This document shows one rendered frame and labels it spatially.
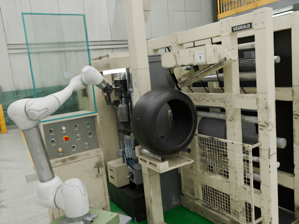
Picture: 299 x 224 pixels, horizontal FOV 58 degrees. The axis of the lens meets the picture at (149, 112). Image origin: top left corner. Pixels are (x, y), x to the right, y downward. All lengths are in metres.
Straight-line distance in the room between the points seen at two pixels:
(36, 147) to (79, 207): 0.47
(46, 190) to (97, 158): 0.97
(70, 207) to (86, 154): 0.99
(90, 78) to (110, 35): 9.96
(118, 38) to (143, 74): 9.64
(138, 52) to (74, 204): 1.41
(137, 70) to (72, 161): 1.06
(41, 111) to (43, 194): 0.58
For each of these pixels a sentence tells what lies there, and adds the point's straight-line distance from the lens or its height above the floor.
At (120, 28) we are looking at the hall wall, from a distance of 12.24.
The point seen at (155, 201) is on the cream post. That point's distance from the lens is 2.83.
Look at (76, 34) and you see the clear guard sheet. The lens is 2.71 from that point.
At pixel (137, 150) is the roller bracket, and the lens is 2.52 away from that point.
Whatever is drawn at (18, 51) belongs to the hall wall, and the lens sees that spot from 11.10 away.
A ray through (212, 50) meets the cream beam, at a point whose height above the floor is 1.74.
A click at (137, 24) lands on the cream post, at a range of 2.55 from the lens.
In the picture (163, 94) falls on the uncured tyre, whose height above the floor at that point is 1.43.
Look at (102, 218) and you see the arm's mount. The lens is 1.91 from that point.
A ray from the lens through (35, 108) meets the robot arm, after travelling 1.65.
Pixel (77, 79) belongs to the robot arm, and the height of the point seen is 1.62.
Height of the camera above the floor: 1.63
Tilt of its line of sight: 9 degrees down
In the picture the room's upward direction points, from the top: 6 degrees counter-clockwise
